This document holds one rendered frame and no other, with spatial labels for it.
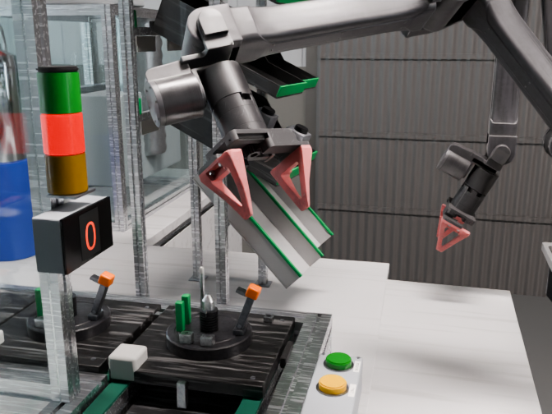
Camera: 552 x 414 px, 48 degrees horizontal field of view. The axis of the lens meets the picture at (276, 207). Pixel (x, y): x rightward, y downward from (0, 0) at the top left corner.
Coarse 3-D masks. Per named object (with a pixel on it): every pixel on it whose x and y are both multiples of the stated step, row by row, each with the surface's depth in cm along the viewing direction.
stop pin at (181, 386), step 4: (180, 380) 92; (184, 380) 92; (180, 384) 91; (184, 384) 91; (180, 388) 91; (184, 388) 91; (180, 392) 91; (184, 392) 91; (180, 396) 91; (184, 396) 91; (180, 400) 91; (184, 400) 91; (180, 404) 92; (184, 404) 91
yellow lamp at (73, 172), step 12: (48, 156) 77; (60, 156) 77; (72, 156) 77; (84, 156) 79; (48, 168) 77; (60, 168) 77; (72, 168) 77; (84, 168) 79; (48, 180) 78; (60, 180) 77; (72, 180) 78; (84, 180) 79; (48, 192) 79; (60, 192) 78; (72, 192) 78
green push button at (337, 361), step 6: (330, 354) 98; (336, 354) 98; (342, 354) 98; (330, 360) 96; (336, 360) 96; (342, 360) 96; (348, 360) 96; (330, 366) 96; (336, 366) 95; (342, 366) 95; (348, 366) 96
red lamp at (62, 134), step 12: (48, 120) 76; (60, 120) 76; (72, 120) 76; (48, 132) 76; (60, 132) 76; (72, 132) 77; (48, 144) 76; (60, 144) 76; (72, 144) 77; (84, 144) 79
